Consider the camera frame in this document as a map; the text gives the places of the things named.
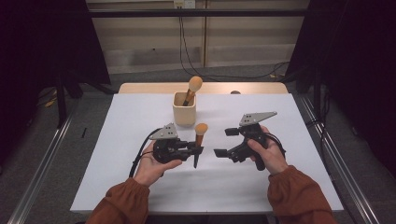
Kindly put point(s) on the black curtain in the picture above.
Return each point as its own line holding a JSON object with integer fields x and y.
{"x": 37, "y": 46}
{"x": 358, "y": 62}

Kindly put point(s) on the person's left hand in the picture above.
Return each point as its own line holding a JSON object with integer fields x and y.
{"x": 149, "y": 169}

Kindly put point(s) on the large round makeup brush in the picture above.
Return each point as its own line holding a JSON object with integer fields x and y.
{"x": 195, "y": 84}

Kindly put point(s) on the aluminium floor rail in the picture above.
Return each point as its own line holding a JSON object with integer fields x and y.
{"x": 38, "y": 174}
{"x": 354, "y": 183}

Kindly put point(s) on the person's right hand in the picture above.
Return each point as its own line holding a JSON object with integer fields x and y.
{"x": 272, "y": 155}

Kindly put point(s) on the beige square cup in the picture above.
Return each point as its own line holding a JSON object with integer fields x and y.
{"x": 184, "y": 116}

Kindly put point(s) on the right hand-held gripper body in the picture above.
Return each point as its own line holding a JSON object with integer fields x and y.
{"x": 255, "y": 118}

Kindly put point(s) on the small black makeup brush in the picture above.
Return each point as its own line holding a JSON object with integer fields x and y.
{"x": 201, "y": 129}

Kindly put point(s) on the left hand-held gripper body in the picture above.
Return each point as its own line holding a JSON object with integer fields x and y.
{"x": 166, "y": 133}

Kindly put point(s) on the white table sheet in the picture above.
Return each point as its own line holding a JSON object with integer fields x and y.
{"x": 218, "y": 189}

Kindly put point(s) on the white wall socket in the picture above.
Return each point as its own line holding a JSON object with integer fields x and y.
{"x": 184, "y": 3}

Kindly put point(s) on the black stand post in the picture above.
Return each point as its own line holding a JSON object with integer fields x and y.
{"x": 317, "y": 93}
{"x": 61, "y": 102}

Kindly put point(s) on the black horizontal bar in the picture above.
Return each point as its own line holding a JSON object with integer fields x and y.
{"x": 140, "y": 13}

